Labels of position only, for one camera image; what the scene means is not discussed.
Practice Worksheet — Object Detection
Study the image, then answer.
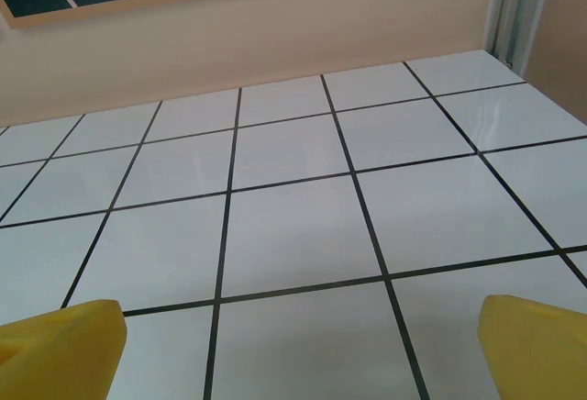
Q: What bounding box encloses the aluminium corner post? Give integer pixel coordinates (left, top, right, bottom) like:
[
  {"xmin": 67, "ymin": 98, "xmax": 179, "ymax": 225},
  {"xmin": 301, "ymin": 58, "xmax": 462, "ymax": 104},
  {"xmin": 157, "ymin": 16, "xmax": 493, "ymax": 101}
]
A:
[{"xmin": 483, "ymin": 0, "xmax": 559, "ymax": 73}]

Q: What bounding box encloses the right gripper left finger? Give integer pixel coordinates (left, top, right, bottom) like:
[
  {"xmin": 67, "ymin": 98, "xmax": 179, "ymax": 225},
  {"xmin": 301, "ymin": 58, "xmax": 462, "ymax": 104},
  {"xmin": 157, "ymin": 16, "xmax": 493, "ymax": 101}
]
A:
[{"xmin": 0, "ymin": 298, "xmax": 128, "ymax": 400}]

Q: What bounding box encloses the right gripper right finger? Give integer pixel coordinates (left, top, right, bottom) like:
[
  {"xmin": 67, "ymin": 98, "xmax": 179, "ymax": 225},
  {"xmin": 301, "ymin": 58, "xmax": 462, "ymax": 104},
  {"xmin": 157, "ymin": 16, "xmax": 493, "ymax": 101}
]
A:
[{"xmin": 479, "ymin": 294, "xmax": 587, "ymax": 400}]

